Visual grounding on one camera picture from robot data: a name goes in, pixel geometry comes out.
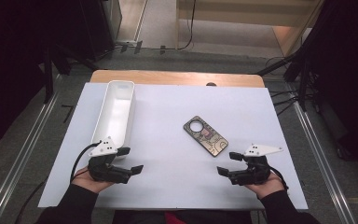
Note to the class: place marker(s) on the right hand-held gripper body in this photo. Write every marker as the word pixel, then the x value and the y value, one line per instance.
pixel 254 171

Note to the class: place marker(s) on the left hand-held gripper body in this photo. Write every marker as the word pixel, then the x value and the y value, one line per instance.
pixel 104 169

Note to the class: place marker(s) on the cartoon print phone case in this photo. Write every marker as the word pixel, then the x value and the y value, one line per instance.
pixel 211 141

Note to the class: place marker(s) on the white plastic bin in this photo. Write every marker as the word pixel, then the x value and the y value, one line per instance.
pixel 115 115

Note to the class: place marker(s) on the person's left hand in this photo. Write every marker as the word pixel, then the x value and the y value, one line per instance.
pixel 88 183

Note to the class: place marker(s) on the person's right hand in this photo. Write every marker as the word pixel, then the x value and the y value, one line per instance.
pixel 268 186

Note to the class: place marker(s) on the white board sheet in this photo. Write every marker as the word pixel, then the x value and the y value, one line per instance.
pixel 174 180

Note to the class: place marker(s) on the person's dark clothed torso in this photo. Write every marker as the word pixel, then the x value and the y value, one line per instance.
pixel 136 217

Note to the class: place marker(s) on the small dark round knob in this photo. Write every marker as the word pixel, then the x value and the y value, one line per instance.
pixel 211 84

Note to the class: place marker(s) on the black stand leg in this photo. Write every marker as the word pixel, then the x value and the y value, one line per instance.
pixel 48 81

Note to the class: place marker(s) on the black metal stand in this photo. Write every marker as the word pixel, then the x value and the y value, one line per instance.
pixel 301 71

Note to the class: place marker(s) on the black cabinet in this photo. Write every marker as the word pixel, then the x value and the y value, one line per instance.
pixel 101 25

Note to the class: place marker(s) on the dark curtain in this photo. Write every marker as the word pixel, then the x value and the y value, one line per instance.
pixel 348 77
pixel 9 62

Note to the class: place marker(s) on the light wooden shelf unit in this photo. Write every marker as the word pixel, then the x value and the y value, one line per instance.
pixel 236 15

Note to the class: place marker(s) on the metal floor rail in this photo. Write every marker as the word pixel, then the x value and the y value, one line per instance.
pixel 323 161
pixel 18 158

